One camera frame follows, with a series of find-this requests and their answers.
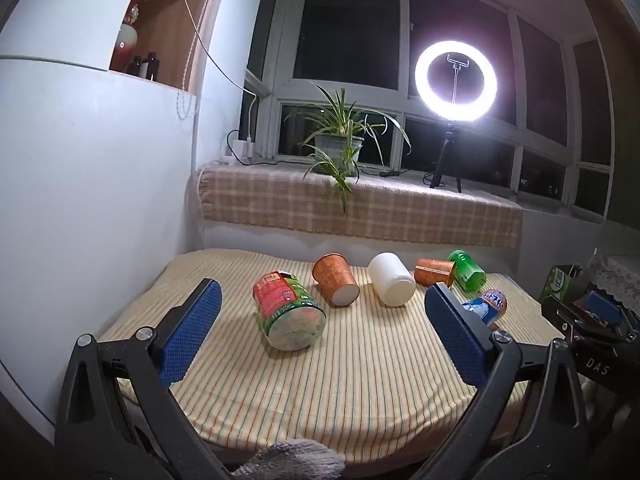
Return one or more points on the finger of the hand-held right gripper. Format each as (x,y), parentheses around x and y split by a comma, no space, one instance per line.
(565,317)
(606,308)

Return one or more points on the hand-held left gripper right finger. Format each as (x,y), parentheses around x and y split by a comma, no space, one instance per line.
(460,335)

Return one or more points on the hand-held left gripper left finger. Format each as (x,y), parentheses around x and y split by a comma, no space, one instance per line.
(192,332)

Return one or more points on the red and green noodle cup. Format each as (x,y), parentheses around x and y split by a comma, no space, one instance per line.
(285,305)

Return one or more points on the short orange paper cup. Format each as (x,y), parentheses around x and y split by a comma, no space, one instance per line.
(432,272)

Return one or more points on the white plastic cup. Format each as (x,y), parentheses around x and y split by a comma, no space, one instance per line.
(390,275)

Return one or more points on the tall orange paper cup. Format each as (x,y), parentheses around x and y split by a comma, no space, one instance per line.
(332,275)

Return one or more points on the green box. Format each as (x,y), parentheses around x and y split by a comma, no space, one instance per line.
(557,282)

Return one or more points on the white lace cloth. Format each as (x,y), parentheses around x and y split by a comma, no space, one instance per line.
(620,270)

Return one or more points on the yellow striped cloth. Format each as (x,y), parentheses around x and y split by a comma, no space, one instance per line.
(350,385)

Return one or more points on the plaid cloth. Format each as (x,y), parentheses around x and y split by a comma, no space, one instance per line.
(400,215)

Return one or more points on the black tripod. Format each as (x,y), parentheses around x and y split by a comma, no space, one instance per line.
(447,152)

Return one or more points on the white power adapter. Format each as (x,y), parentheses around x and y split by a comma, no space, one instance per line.
(242,145)

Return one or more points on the potted spider plant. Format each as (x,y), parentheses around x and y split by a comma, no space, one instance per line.
(337,152)

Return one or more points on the white framed window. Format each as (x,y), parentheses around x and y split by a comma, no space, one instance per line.
(272,90)

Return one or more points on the dark bottle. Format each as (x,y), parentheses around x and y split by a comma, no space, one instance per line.
(151,66)
(135,66)

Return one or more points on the red and white vase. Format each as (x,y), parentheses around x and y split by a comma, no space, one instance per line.
(124,47)

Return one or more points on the red ornament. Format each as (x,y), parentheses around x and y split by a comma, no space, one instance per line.
(140,5)

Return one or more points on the wooden wall shelf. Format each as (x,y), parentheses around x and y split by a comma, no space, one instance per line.
(170,35)

